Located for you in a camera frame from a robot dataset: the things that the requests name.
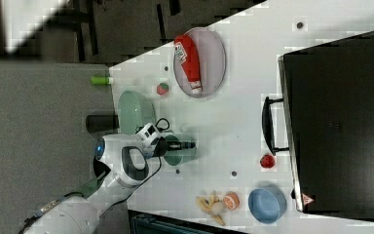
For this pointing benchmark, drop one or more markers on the red toy strawberry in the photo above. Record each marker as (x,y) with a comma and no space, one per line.
(267,161)

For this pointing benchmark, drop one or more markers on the pink toy strawberry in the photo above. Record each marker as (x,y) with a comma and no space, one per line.
(162,89)

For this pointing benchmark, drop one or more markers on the peeled toy banana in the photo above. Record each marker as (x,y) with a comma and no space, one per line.
(211,206)

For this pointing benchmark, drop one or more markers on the blue bowl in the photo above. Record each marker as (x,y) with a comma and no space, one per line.
(266,204)

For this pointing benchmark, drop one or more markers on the green marker pen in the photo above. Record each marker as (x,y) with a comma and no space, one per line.
(101,80)

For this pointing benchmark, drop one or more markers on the grey round plate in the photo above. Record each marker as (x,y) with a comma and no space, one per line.
(212,63)

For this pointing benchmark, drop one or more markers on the silver toaster oven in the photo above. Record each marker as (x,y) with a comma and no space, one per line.
(327,93)

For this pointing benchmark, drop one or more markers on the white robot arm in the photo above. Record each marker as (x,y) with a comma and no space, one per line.
(126,160)

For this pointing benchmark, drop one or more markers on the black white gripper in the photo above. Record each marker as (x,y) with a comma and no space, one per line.
(155,145)

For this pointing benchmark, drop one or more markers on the red plush ketchup bottle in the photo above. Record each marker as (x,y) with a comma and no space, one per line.
(187,54)

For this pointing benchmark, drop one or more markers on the green perforated colander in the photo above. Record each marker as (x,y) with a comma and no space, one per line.
(134,110)

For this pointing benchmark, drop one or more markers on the orange slice toy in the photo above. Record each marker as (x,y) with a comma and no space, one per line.
(231,201)

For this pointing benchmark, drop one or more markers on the blue metal frame rail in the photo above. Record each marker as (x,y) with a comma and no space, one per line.
(144,223)

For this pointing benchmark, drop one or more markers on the green mug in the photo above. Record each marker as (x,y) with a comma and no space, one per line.
(180,156)

